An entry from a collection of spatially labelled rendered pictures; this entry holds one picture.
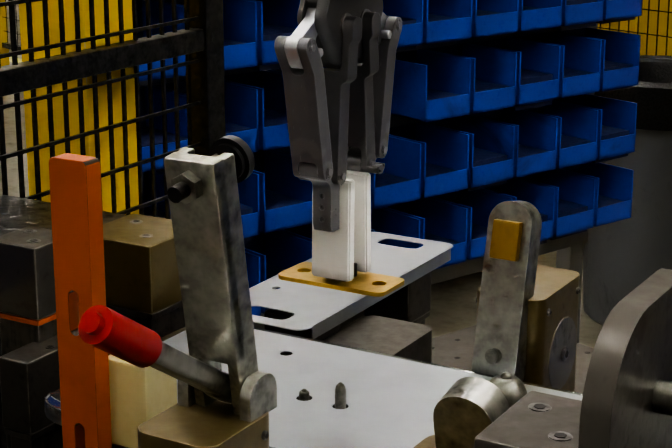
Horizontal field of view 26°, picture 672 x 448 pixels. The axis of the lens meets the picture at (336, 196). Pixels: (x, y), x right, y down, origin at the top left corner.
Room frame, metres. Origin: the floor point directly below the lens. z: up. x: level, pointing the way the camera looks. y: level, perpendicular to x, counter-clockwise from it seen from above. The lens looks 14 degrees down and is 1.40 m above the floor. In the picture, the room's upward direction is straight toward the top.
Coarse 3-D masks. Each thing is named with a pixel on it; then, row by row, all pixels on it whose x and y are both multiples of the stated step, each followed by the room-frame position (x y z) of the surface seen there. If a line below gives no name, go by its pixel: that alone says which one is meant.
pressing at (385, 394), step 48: (288, 336) 1.11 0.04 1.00; (288, 384) 1.00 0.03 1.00; (336, 384) 1.00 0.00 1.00; (384, 384) 1.00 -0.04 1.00; (432, 384) 1.00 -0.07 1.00; (528, 384) 1.01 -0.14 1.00; (288, 432) 0.92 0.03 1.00; (336, 432) 0.92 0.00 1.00; (384, 432) 0.92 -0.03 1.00; (432, 432) 0.92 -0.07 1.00
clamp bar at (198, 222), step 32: (192, 160) 0.81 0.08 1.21; (224, 160) 0.81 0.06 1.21; (192, 192) 0.80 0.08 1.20; (224, 192) 0.81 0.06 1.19; (192, 224) 0.82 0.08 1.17; (224, 224) 0.81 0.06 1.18; (192, 256) 0.82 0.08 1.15; (224, 256) 0.81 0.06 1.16; (192, 288) 0.83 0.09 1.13; (224, 288) 0.81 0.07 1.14; (192, 320) 0.83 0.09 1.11; (224, 320) 0.82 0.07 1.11; (192, 352) 0.83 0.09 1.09; (224, 352) 0.82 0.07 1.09
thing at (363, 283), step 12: (300, 264) 0.99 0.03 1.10; (288, 276) 0.96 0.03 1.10; (300, 276) 0.96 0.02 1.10; (312, 276) 0.96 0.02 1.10; (360, 276) 0.96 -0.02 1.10; (372, 276) 0.96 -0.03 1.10; (384, 276) 0.96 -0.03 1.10; (336, 288) 0.94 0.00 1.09; (348, 288) 0.94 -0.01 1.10; (360, 288) 0.93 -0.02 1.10; (372, 288) 0.93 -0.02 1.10; (384, 288) 0.93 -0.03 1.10; (396, 288) 0.94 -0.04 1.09
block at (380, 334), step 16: (368, 320) 1.20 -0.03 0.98; (384, 320) 1.20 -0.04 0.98; (400, 320) 1.20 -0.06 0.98; (336, 336) 1.16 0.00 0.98; (352, 336) 1.16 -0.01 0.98; (368, 336) 1.16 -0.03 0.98; (384, 336) 1.16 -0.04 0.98; (400, 336) 1.16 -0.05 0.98; (416, 336) 1.16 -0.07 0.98; (384, 352) 1.12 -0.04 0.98; (400, 352) 1.13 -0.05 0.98; (416, 352) 1.15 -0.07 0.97
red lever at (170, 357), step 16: (80, 320) 0.74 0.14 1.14; (96, 320) 0.73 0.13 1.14; (112, 320) 0.73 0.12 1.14; (128, 320) 0.75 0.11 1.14; (80, 336) 0.74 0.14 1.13; (96, 336) 0.73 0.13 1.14; (112, 336) 0.73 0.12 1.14; (128, 336) 0.74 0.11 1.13; (144, 336) 0.75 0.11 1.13; (112, 352) 0.74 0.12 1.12; (128, 352) 0.75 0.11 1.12; (144, 352) 0.75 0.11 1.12; (160, 352) 0.77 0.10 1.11; (176, 352) 0.78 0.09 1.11; (160, 368) 0.78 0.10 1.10; (176, 368) 0.78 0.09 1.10; (192, 368) 0.80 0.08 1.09; (208, 368) 0.81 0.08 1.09; (192, 384) 0.81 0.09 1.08; (208, 384) 0.81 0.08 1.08; (224, 384) 0.82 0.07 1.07; (224, 400) 0.83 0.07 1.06
